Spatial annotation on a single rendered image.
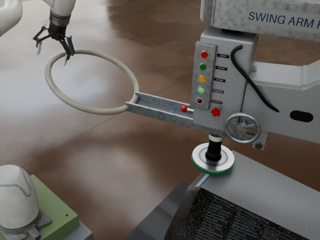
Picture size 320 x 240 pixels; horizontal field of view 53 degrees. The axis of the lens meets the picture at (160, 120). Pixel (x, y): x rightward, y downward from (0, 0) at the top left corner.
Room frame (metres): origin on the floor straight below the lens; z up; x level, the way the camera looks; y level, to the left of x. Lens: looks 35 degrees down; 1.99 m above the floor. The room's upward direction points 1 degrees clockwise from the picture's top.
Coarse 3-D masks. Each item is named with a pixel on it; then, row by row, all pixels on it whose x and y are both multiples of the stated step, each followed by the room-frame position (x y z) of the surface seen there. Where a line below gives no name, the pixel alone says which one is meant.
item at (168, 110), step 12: (144, 96) 1.41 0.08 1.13; (156, 96) 1.40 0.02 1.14; (132, 108) 1.31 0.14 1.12; (144, 108) 1.29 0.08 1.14; (156, 108) 1.35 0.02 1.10; (168, 108) 1.36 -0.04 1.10; (180, 108) 1.34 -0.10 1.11; (192, 108) 1.32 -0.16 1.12; (168, 120) 1.25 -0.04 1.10; (180, 120) 1.23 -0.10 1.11; (192, 120) 1.21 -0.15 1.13; (216, 132) 1.16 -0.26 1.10
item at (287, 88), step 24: (240, 48) 1.09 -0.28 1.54; (240, 72) 1.08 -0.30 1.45; (264, 72) 1.16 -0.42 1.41; (288, 72) 1.15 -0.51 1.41; (312, 72) 1.10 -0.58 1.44; (264, 96) 1.07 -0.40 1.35; (288, 96) 1.04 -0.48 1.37; (312, 96) 1.01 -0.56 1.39; (240, 120) 1.09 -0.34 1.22; (264, 120) 1.06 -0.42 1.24; (288, 120) 1.03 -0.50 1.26; (312, 120) 1.00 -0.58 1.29; (264, 144) 1.07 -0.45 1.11
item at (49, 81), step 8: (56, 56) 1.51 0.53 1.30; (104, 56) 1.67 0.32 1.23; (48, 64) 1.43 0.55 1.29; (120, 64) 1.65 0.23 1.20; (48, 72) 1.37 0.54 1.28; (128, 72) 1.60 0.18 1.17; (48, 80) 1.32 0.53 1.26; (136, 80) 1.55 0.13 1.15; (56, 88) 1.28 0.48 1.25; (136, 88) 1.48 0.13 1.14; (64, 96) 1.25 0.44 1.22; (136, 96) 1.42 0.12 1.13; (72, 104) 1.22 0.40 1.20; (80, 104) 1.23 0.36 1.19; (88, 112) 1.22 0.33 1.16; (96, 112) 1.22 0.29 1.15; (104, 112) 1.23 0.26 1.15; (112, 112) 1.25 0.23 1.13; (120, 112) 1.28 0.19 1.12
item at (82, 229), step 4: (80, 224) 0.87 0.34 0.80; (80, 228) 0.85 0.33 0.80; (84, 228) 0.85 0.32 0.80; (72, 232) 0.83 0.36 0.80; (76, 232) 0.83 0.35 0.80; (80, 232) 0.83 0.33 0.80; (84, 232) 0.83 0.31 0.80; (88, 232) 0.83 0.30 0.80; (68, 236) 0.81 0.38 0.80; (72, 236) 0.81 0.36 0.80; (76, 236) 0.81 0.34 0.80; (80, 236) 0.81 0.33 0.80; (84, 236) 0.81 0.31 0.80; (88, 236) 0.81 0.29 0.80; (92, 236) 0.83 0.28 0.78
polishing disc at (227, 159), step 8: (208, 144) 1.31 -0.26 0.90; (192, 152) 1.25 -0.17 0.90; (200, 152) 1.25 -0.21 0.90; (224, 152) 1.25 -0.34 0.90; (200, 160) 1.19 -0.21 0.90; (208, 160) 1.19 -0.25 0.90; (224, 160) 1.19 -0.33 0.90; (232, 160) 1.19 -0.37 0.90; (200, 168) 1.14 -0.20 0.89; (208, 168) 1.13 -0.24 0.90; (216, 168) 1.13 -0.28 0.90; (224, 168) 1.14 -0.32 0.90
